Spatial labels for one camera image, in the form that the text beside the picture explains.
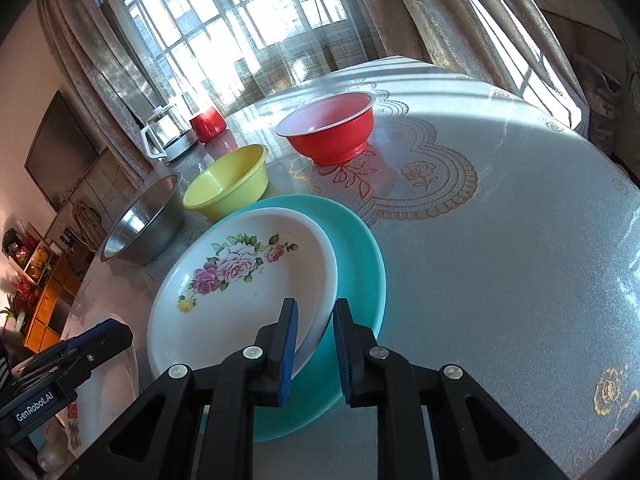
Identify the wall-mounted television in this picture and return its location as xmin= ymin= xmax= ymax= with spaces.
xmin=25 ymin=91 xmax=101 ymax=211

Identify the red mug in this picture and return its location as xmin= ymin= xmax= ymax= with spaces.
xmin=189 ymin=107 xmax=227 ymax=143

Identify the teal rimmed decorated bowl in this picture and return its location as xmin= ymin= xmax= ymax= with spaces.
xmin=199 ymin=195 xmax=387 ymax=444

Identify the beige patterned curtain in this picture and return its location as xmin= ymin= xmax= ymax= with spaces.
xmin=380 ymin=0 xmax=593 ymax=138
xmin=35 ymin=0 xmax=166 ymax=188

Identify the white rose-print plate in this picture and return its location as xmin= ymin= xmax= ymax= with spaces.
xmin=146 ymin=208 xmax=339 ymax=383

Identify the display shelf with ornaments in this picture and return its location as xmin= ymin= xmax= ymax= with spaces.
xmin=1 ymin=220 xmax=61 ymax=288

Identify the glass kettle with white handle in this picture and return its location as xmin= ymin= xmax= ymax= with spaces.
xmin=140 ymin=103 xmax=201 ymax=163

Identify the lace-pattern tablecloth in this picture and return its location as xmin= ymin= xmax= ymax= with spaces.
xmin=60 ymin=55 xmax=636 ymax=480

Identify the yellow plastic bowl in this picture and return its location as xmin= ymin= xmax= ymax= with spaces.
xmin=182 ymin=143 xmax=269 ymax=221

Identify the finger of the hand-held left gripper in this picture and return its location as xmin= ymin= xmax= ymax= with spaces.
xmin=10 ymin=317 xmax=135 ymax=397

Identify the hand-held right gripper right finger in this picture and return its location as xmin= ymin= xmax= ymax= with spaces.
xmin=332 ymin=297 xmax=568 ymax=480

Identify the stainless steel bowl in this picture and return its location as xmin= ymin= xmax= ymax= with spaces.
xmin=100 ymin=171 xmax=185 ymax=267

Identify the red bowl with white inside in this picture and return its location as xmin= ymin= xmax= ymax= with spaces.
xmin=276 ymin=91 xmax=376 ymax=166

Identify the white sheer curtain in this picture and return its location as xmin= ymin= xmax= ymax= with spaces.
xmin=92 ymin=0 xmax=436 ymax=118

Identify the orange wooden cabinet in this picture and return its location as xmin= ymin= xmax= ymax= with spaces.
xmin=22 ymin=255 xmax=83 ymax=353

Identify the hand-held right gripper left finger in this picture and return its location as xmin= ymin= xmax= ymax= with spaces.
xmin=75 ymin=297 xmax=301 ymax=480

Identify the white plate with red character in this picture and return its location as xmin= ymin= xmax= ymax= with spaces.
xmin=37 ymin=357 xmax=147 ymax=476

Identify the window with grid frame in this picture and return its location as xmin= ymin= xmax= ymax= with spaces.
xmin=115 ymin=0 xmax=351 ymax=111

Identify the potted plant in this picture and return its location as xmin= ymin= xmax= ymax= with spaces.
xmin=0 ymin=292 xmax=28 ymax=335

